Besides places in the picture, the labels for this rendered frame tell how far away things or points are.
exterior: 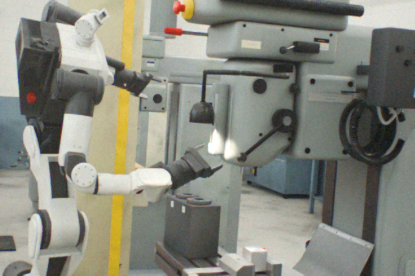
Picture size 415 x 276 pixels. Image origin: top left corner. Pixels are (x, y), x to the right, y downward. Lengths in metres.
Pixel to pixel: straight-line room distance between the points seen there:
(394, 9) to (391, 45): 6.75
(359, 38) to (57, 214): 1.19
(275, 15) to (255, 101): 0.25
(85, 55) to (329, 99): 0.82
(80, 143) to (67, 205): 0.38
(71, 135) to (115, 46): 1.60
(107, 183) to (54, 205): 0.33
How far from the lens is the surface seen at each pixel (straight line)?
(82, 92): 2.00
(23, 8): 10.82
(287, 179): 9.23
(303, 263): 2.24
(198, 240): 2.25
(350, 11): 1.89
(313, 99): 1.87
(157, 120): 10.29
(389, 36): 1.71
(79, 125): 1.99
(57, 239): 2.29
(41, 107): 2.23
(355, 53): 1.95
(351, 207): 2.11
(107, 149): 3.55
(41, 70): 2.14
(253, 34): 1.78
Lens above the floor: 1.53
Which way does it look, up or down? 3 degrees down
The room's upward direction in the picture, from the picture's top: 4 degrees clockwise
